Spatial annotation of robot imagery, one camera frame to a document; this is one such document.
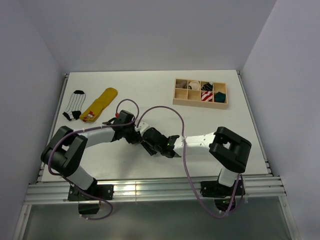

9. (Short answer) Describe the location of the wooden compartment box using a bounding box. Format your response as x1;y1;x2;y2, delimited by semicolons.
172;78;229;110

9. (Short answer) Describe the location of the red white santa sock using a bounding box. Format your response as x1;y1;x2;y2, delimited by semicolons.
201;91;213;102

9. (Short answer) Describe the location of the dark green reindeer sock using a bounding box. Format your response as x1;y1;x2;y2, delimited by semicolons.
214;91;227;103

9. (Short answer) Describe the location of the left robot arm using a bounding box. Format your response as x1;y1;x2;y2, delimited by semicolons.
40;110;141;200

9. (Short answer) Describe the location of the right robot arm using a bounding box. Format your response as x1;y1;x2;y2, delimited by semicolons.
135;125;252;195

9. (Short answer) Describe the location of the mustard yellow sock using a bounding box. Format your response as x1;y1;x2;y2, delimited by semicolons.
79;87;118;123

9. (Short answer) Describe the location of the white black striped sock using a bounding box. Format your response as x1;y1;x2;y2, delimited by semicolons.
62;90;86;121

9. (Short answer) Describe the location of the beige rolled sock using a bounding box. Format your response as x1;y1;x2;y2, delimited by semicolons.
175;79;188;89

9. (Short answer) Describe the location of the cream rolled sock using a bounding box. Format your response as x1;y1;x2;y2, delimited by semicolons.
188;80;201;91

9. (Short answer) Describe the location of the black rolled sock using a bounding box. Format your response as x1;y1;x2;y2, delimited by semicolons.
201;82;214;92

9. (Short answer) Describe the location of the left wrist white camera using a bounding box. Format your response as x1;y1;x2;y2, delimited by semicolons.
115;110;126;118

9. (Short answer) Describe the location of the wrist white camera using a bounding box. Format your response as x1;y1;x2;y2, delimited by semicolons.
135;121;150;135
115;110;126;118

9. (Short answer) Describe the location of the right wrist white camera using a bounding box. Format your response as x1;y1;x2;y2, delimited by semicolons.
135;121;150;135

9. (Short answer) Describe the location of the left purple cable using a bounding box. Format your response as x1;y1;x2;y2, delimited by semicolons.
47;99;140;221

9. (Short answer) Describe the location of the purple cable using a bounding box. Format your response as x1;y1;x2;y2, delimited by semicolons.
136;106;246;220
47;99;140;221

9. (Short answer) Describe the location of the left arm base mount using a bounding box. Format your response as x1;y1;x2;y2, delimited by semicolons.
67;184;114;220

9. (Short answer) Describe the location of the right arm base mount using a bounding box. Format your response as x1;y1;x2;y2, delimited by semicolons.
200;179;246;212

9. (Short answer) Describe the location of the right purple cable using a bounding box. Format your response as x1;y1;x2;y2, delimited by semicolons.
136;106;246;220

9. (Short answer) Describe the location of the aluminium front rail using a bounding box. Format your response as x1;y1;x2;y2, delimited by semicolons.
23;176;287;205

